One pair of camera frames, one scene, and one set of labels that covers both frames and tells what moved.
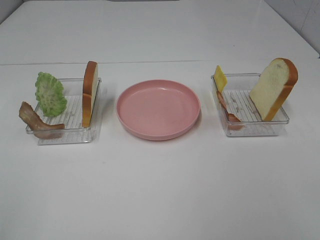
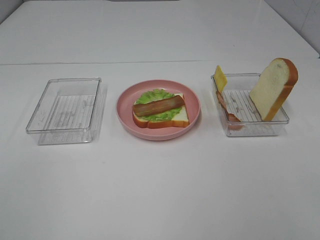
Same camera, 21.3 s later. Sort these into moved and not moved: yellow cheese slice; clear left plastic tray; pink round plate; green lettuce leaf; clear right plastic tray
Moved: green lettuce leaf
Not moved: pink round plate; clear left plastic tray; yellow cheese slice; clear right plastic tray
